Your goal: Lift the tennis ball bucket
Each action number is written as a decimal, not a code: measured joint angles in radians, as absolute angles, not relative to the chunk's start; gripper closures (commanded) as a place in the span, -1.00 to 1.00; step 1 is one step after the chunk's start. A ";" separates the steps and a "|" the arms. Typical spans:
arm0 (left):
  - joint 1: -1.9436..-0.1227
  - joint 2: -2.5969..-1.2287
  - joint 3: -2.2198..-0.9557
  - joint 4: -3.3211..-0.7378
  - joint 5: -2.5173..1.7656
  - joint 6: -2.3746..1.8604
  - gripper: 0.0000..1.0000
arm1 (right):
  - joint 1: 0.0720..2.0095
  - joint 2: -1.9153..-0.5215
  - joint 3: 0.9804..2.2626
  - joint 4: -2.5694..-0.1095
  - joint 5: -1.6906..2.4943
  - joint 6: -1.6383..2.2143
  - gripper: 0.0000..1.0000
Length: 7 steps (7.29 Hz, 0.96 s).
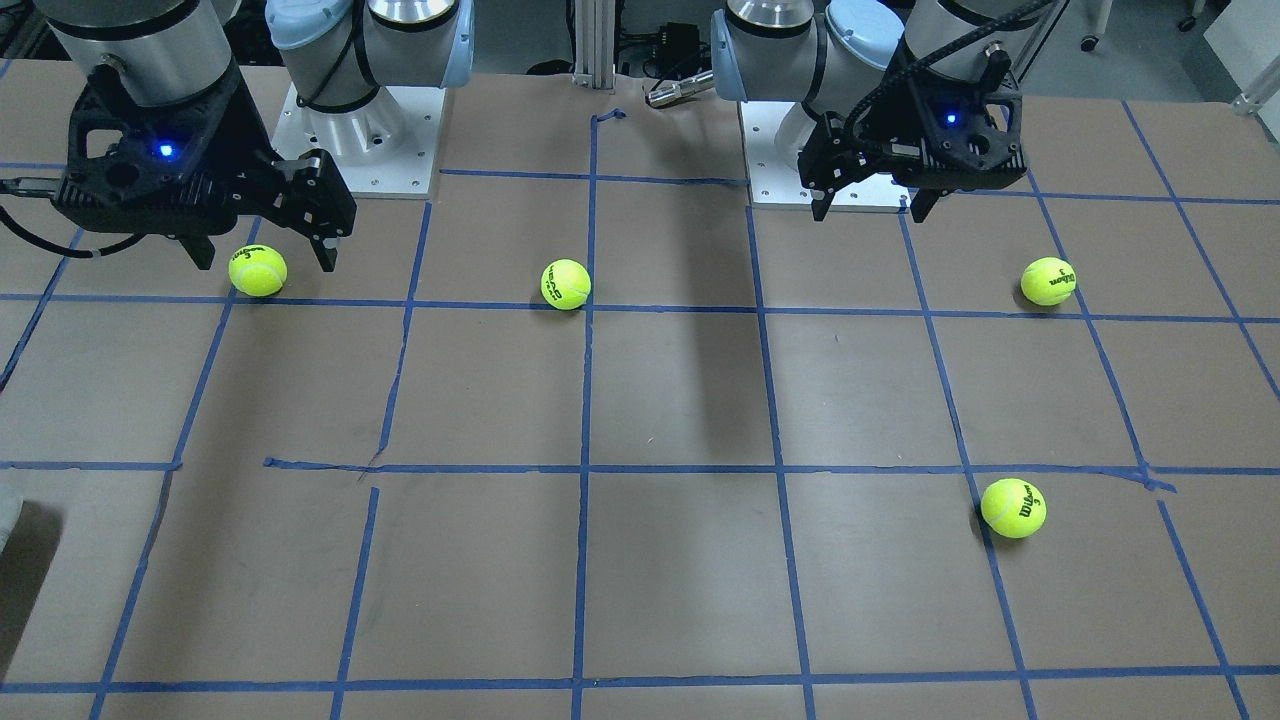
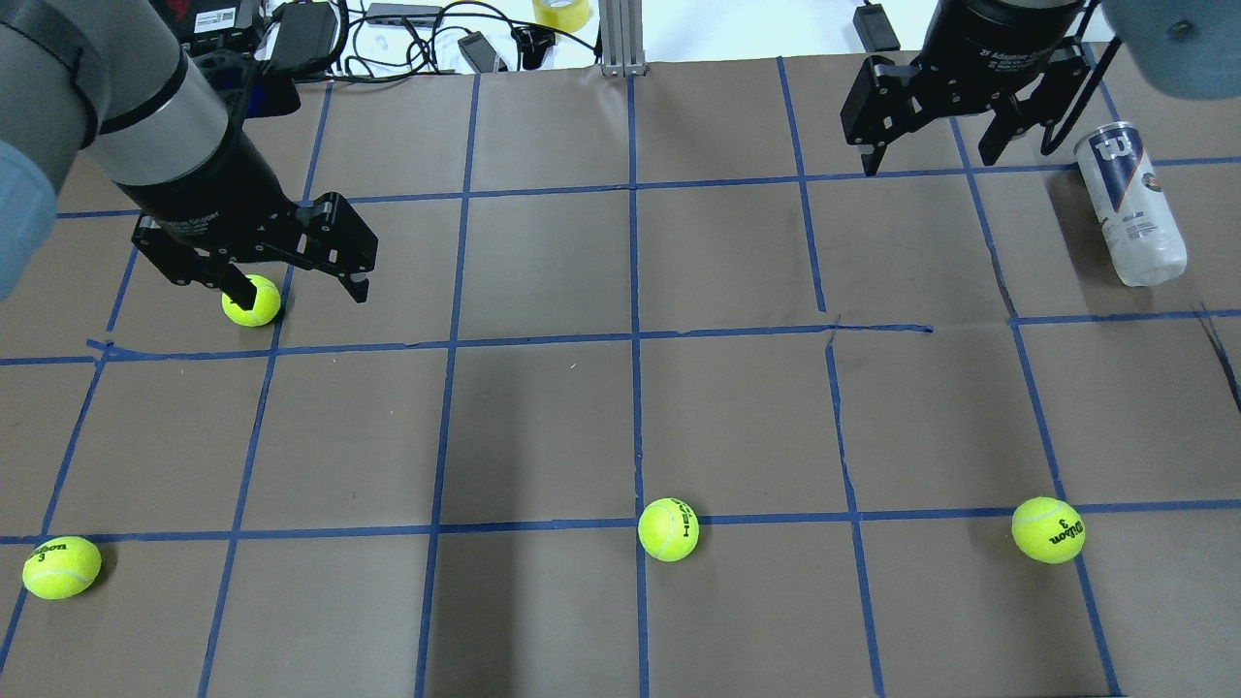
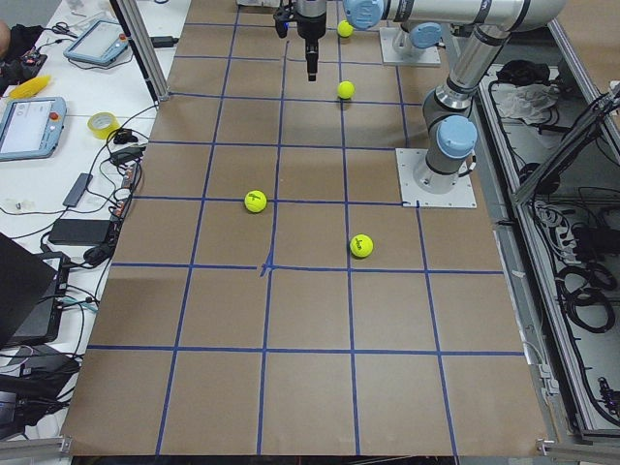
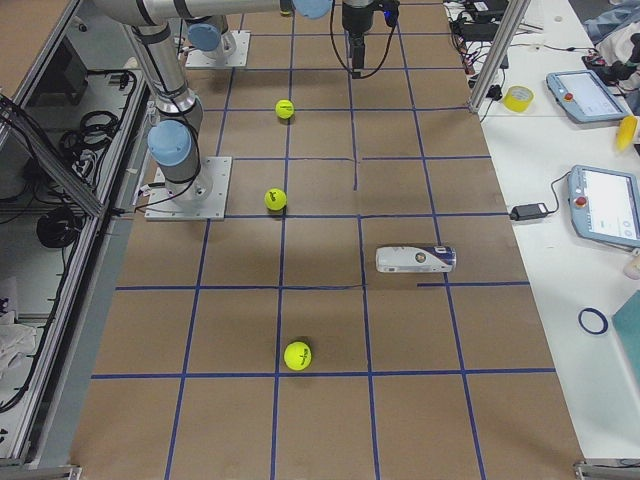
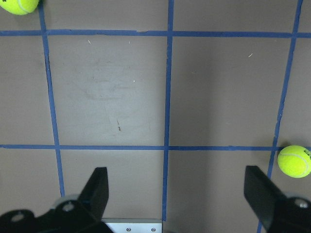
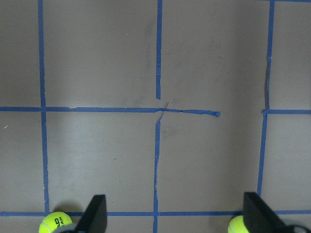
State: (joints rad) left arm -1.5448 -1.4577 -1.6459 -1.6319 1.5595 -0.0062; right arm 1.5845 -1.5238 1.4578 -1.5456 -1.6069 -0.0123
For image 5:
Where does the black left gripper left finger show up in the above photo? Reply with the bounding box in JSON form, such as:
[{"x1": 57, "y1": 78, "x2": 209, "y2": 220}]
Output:
[{"x1": 77, "y1": 167, "x2": 108, "y2": 220}]

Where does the yellow tennis ball near right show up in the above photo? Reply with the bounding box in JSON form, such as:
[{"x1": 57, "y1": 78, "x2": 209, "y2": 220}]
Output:
[{"x1": 277, "y1": 145, "x2": 311, "y2": 178}]

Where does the yellow tennis ball far right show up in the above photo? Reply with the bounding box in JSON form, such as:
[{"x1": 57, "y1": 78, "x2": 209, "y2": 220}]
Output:
[{"x1": 0, "y1": 0, "x2": 39, "y2": 15}]

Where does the yellow tennis ball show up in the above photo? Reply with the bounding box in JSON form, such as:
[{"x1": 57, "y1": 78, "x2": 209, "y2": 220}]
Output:
[
  {"x1": 0, "y1": 0, "x2": 39, "y2": 15},
  {"x1": 277, "y1": 145, "x2": 311, "y2": 178}
]

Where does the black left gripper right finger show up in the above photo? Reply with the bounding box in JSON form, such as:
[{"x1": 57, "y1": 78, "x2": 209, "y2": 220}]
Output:
[{"x1": 243, "y1": 166, "x2": 292, "y2": 228}]

